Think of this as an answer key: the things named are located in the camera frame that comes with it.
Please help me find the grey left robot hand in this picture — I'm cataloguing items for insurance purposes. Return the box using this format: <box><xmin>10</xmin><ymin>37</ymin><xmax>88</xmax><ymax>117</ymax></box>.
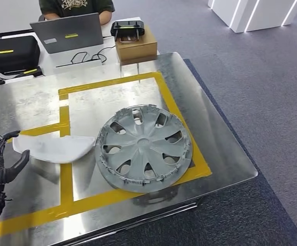
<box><xmin>0</xmin><ymin>130</ymin><xmax>31</xmax><ymax>201</ymax></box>

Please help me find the white plastic car part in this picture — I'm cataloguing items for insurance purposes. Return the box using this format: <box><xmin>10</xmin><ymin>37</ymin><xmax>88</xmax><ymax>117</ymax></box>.
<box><xmin>12</xmin><ymin>134</ymin><xmax>97</xmax><ymax>165</ymax></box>

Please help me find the yellow workbench tape outline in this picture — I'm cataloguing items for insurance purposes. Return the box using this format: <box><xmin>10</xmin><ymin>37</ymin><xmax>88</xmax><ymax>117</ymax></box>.
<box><xmin>0</xmin><ymin>70</ymin><xmax>213</xmax><ymax>238</ymax></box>

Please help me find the stainless steel workbench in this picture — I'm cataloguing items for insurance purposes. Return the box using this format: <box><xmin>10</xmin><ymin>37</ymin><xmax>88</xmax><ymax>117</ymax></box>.
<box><xmin>0</xmin><ymin>51</ymin><xmax>258</xmax><ymax>246</ymax></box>

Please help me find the black adapter with yellow sticker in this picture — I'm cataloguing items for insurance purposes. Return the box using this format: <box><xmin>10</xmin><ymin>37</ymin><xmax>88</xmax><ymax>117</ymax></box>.
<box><xmin>2</xmin><ymin>66</ymin><xmax>43</xmax><ymax>78</ymax></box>

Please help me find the black carrying case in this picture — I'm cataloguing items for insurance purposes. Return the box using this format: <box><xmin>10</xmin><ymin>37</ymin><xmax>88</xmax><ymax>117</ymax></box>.
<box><xmin>0</xmin><ymin>35</ymin><xmax>41</xmax><ymax>74</ymax></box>

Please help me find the grey laptop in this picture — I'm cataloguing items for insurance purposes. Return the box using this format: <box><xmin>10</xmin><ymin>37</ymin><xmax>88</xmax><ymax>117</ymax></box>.
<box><xmin>30</xmin><ymin>13</ymin><xmax>105</xmax><ymax>55</ymax></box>

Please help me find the grey plastic wheel hubcap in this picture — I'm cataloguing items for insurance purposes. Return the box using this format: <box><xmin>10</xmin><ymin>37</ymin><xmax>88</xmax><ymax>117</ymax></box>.
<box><xmin>94</xmin><ymin>104</ymin><xmax>194</xmax><ymax>194</ymax></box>

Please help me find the person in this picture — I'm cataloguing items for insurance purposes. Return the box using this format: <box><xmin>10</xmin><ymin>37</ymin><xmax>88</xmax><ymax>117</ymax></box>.
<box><xmin>39</xmin><ymin>0</ymin><xmax>115</xmax><ymax>26</ymax></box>

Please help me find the brown cardboard box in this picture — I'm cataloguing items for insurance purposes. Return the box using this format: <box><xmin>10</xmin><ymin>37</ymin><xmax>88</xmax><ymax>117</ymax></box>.
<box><xmin>115</xmin><ymin>24</ymin><xmax>158</xmax><ymax>66</ymax></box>

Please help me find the black handheld controller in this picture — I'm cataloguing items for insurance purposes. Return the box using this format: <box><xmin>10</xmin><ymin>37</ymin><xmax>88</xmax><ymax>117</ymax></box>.
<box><xmin>110</xmin><ymin>20</ymin><xmax>145</xmax><ymax>43</ymax></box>

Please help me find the white lit display block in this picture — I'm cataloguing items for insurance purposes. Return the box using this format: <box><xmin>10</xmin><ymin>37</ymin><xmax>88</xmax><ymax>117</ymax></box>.
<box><xmin>207</xmin><ymin>0</ymin><xmax>297</xmax><ymax>34</ymax></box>

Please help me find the black desk cable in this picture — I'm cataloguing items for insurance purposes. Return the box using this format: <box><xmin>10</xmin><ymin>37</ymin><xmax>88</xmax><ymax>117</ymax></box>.
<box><xmin>69</xmin><ymin>45</ymin><xmax>116</xmax><ymax>66</ymax></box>

